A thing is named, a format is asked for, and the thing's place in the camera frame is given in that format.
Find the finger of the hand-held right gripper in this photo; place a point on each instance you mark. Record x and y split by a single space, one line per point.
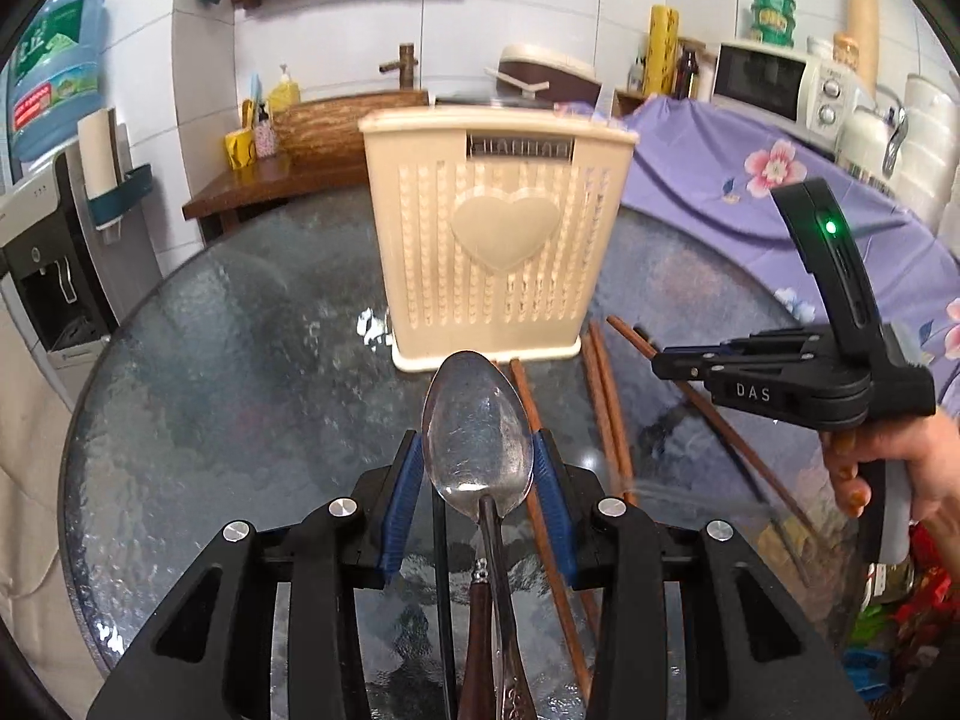
772 347
679 366

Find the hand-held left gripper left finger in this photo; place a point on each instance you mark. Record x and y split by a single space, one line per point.
401 502

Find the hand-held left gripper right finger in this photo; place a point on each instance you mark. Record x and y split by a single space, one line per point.
551 502

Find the brown wooden chopstick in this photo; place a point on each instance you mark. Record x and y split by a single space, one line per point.
630 336
610 394
598 390
523 390

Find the metal spoon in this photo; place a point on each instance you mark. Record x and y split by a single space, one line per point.
476 427

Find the black chopstick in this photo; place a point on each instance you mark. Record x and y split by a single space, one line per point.
444 615

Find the beige plastic utensil holder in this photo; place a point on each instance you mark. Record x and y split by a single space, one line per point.
420 240

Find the person's right hand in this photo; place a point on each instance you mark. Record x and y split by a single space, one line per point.
937 457

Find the purple floral cloth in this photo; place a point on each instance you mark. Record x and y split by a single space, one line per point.
712 165

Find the white kettle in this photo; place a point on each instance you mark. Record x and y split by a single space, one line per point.
870 142

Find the stack of white bowls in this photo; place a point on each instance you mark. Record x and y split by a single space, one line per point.
930 142

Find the white microwave oven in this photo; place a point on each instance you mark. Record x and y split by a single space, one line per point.
757 82

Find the wooden box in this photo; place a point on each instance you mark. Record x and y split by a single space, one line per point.
626 101

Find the dark brown glass bottle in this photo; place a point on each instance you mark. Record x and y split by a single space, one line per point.
688 75

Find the small white bottle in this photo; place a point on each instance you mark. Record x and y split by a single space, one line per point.
637 75

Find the orange jar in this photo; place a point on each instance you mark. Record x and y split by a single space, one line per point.
845 52

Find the white and brown rice cooker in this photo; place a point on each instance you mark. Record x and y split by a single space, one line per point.
547 67

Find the white pot with glass lid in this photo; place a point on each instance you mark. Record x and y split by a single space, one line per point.
480 100

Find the stack of green tubs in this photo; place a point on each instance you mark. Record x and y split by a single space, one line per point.
772 15

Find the wooden washstand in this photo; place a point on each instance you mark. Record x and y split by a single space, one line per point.
247 191

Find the tall beige roll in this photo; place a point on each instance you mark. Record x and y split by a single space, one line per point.
861 7

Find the beige cloth cover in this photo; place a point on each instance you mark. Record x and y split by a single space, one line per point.
30 465

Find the woven pattern wash basin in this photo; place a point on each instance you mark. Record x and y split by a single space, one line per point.
330 127

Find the yellow cup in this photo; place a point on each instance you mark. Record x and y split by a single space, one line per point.
240 150

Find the patterned small cup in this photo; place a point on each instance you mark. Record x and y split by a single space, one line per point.
267 139

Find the bronze faucet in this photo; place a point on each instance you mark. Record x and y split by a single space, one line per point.
401 64

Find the yellow soap pump bottle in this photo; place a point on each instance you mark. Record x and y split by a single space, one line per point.
283 94

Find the white water dispenser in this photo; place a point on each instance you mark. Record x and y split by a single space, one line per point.
37 240

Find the blue water jug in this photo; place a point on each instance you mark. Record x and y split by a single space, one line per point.
56 67

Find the teal wall holder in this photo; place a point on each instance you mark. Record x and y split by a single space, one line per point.
139 187

